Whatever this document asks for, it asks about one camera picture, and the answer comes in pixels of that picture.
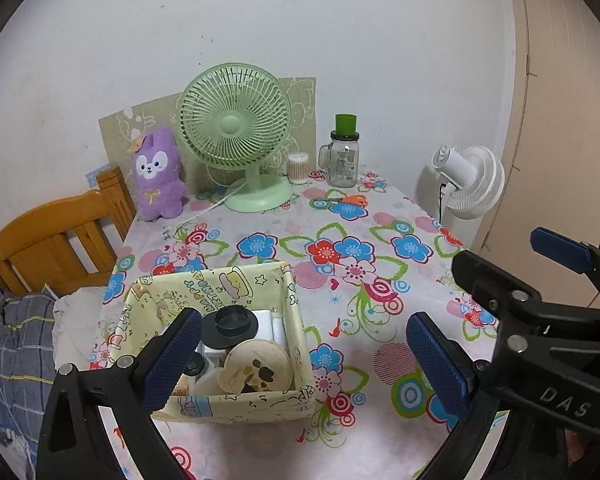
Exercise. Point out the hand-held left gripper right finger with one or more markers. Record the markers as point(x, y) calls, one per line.
point(437, 365)

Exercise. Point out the yellow printed storage box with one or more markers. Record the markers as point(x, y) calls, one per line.
point(220, 280)

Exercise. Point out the green desk fan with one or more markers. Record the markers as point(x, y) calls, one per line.
point(230, 125)

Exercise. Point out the black round mount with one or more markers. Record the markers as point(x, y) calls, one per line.
point(230, 322)

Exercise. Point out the blue printed paper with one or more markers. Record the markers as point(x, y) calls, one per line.
point(97, 175)

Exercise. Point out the wooden chair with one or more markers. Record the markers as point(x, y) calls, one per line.
point(45, 240)

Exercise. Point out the beige printed board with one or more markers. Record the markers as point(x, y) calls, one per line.
point(300, 110)

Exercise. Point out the cotton swab container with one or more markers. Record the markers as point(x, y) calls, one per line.
point(298, 170)

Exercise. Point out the purple plush toy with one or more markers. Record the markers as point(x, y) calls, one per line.
point(157, 195)

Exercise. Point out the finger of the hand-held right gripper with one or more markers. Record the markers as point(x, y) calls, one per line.
point(480, 275)
point(560, 250)

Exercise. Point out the white standing fan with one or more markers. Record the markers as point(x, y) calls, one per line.
point(472, 180)

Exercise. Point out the orange scissors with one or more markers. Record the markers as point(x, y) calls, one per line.
point(355, 200)

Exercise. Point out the white cloth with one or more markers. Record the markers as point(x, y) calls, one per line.
point(80, 310)

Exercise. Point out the white box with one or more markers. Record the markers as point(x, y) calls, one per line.
point(267, 325)

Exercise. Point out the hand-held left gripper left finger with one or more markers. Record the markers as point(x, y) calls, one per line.
point(172, 360)

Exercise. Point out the plaid blanket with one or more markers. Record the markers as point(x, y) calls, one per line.
point(15, 340)

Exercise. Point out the glass jar with green lid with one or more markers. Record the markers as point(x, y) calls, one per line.
point(344, 165)

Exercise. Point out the beige door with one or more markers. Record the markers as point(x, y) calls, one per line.
point(570, 110)

